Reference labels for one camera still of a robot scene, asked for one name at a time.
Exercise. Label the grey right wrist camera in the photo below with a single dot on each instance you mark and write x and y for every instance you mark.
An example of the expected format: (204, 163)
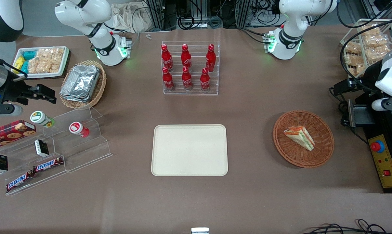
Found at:
(2, 110)

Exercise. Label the grey metal box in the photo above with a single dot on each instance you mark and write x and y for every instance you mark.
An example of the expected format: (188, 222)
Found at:
(361, 115)

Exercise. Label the black machine with yellow panel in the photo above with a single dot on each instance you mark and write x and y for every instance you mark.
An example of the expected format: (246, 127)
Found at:
(386, 175)

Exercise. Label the clear acrylic stepped display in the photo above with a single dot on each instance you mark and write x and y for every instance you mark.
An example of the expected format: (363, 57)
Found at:
(85, 152)

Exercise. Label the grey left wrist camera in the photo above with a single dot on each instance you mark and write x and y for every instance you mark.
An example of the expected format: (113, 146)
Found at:
(383, 104)

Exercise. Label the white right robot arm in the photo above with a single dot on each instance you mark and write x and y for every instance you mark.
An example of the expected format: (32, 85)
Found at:
(82, 14)

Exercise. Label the yellow snack packet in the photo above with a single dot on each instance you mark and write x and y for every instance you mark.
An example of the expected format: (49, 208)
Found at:
(19, 62)

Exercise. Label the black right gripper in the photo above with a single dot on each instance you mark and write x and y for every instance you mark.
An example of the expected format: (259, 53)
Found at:
(11, 91)

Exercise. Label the green lid drink bottle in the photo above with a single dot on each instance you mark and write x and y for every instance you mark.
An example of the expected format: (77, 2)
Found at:
(40, 118)

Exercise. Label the red cookie box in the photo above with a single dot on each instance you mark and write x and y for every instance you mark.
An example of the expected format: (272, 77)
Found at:
(10, 133)

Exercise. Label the cream plastic tray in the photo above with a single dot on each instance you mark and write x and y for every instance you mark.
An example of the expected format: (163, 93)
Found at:
(189, 150)

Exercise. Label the red cola bottle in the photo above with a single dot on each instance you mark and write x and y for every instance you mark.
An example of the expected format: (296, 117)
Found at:
(211, 60)
(168, 81)
(187, 80)
(167, 58)
(205, 81)
(186, 58)

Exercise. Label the triangular sandwich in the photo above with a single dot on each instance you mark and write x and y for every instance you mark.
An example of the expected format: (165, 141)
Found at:
(300, 137)

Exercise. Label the aluminium frame post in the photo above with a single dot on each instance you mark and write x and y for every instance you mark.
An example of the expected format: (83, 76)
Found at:
(160, 13)
(243, 13)

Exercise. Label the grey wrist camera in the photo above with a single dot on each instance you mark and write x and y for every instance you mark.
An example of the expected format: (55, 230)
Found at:
(2, 110)
(383, 104)

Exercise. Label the small black box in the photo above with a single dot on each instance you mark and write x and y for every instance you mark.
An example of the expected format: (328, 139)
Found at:
(41, 148)
(0, 163)

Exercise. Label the brown round wicker basket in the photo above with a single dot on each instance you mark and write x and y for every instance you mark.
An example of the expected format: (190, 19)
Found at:
(290, 156)

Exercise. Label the clear rice cracker bag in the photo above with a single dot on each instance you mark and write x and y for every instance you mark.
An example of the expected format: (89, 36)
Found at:
(38, 61)
(55, 60)

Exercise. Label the clear acrylic bottle rack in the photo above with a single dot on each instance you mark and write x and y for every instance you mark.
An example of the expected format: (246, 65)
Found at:
(191, 92)

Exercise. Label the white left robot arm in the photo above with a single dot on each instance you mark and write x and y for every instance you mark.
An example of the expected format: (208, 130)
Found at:
(290, 39)

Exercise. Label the crumpled white cloth bag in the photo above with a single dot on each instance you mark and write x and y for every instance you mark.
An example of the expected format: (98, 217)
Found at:
(131, 18)

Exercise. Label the snickers chocolate bar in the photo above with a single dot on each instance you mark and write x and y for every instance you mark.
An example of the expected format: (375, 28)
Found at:
(19, 182)
(48, 164)

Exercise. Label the white rectangular snack tray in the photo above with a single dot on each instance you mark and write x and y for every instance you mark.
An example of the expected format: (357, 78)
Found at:
(66, 61)

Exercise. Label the stacked aluminium foil containers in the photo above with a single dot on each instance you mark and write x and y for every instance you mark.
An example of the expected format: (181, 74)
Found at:
(80, 83)

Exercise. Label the red lid drink bottle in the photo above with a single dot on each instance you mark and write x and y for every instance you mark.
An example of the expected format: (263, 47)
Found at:
(78, 129)

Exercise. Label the light oval wicker basket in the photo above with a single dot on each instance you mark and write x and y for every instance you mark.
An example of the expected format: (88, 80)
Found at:
(100, 87)

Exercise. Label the teal snack packet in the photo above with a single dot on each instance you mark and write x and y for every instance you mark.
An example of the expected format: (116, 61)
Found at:
(29, 55)
(25, 66)

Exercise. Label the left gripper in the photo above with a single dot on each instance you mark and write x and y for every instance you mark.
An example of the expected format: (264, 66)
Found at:
(369, 79)

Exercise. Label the red emergency stop button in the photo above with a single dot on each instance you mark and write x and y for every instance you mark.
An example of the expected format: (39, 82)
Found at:
(376, 147)

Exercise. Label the cracker packet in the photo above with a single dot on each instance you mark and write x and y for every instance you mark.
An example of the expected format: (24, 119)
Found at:
(376, 40)
(352, 48)
(376, 53)
(353, 59)
(370, 30)
(358, 70)

